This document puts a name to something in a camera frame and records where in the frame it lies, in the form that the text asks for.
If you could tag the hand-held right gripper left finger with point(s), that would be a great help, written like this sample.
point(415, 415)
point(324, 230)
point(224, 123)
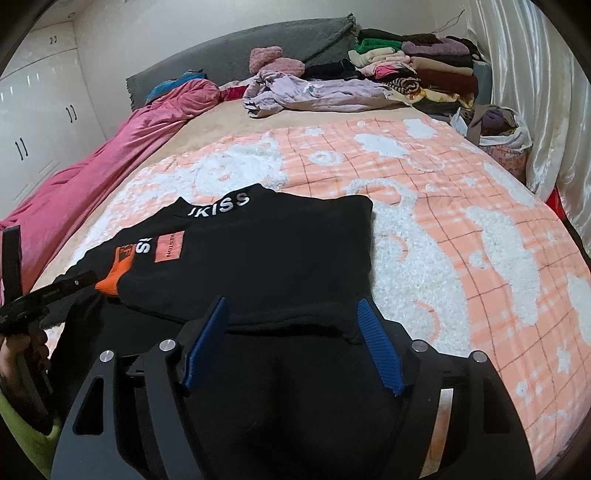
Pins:
point(205, 346)

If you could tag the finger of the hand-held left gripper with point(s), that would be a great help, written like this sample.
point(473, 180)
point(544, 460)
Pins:
point(12, 261)
point(69, 283)

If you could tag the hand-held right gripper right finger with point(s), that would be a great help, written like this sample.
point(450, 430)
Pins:
point(379, 344)

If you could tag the black printed t-shirt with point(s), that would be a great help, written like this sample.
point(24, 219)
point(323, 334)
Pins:
point(258, 258)

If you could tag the person's left forearm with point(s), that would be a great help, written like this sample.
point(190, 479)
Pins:
point(23, 429)

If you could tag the white bag of clothes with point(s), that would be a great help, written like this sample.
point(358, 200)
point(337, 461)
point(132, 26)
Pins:
point(494, 124)

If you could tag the pile of folded clothes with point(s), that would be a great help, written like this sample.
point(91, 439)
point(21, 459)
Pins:
point(438, 69)

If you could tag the person's left hand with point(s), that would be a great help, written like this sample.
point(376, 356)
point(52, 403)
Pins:
point(9, 357)

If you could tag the pink duvet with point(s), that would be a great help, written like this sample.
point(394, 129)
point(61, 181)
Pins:
point(92, 175)

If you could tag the pink white checked blanket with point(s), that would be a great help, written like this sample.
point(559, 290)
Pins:
point(438, 230)

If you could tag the white wardrobe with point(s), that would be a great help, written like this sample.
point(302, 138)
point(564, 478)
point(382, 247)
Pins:
point(37, 92)

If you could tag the beige bedsheet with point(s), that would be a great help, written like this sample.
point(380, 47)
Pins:
point(207, 124)

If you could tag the blue cloth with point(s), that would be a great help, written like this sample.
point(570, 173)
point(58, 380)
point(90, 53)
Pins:
point(171, 85)

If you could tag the pink patterned bag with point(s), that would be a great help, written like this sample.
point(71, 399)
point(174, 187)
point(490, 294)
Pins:
point(508, 161)

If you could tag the red box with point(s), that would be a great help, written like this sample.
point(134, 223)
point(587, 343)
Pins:
point(561, 207)

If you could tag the red cloth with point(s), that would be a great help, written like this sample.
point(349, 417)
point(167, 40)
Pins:
point(233, 92)

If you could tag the lilac garment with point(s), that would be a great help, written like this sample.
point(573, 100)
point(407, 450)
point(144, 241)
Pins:
point(304, 92)

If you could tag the grey headboard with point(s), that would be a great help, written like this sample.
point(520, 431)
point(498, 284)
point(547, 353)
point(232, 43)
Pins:
point(231, 60)

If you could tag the black garment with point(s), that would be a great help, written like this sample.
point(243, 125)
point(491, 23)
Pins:
point(330, 71)

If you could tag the grey box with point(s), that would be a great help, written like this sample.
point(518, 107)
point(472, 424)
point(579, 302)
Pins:
point(485, 83)

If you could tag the pink fluffy garment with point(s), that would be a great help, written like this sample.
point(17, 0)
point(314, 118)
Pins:
point(272, 60)

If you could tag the white satin curtain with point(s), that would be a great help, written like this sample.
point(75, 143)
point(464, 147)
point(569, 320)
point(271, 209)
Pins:
point(545, 92)

